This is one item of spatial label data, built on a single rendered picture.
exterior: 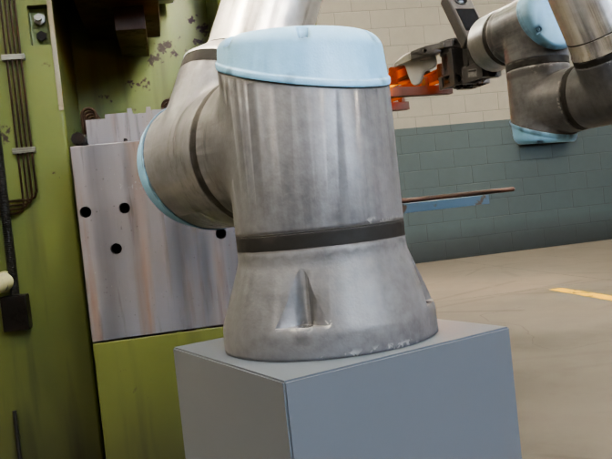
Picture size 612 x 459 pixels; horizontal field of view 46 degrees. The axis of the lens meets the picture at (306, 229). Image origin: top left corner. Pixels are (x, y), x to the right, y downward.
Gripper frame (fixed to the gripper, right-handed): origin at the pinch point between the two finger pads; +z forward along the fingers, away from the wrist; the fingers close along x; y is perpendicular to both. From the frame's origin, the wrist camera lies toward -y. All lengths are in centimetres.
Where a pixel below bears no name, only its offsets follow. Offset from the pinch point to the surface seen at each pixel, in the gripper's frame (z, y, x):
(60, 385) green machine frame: 71, 63, -73
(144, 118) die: 53, 0, -47
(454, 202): 15.3, 27.3, 11.3
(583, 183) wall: 570, 28, 507
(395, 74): 11.3, 0.1, -1.6
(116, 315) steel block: 48, 45, -59
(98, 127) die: 54, 1, -58
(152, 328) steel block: 47, 49, -52
